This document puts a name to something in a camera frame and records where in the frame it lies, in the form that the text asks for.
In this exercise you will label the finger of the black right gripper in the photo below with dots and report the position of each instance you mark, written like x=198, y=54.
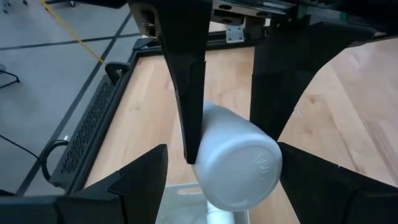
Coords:
x=276, y=87
x=186, y=77

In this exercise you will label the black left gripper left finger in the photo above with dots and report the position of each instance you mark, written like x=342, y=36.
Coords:
x=136, y=186

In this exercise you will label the black aluminium table frame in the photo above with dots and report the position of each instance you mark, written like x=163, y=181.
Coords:
x=149, y=50

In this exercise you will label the grey plastic basket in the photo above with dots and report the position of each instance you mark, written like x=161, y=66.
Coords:
x=180, y=208

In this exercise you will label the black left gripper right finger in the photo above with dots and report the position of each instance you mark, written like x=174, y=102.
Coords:
x=326, y=199

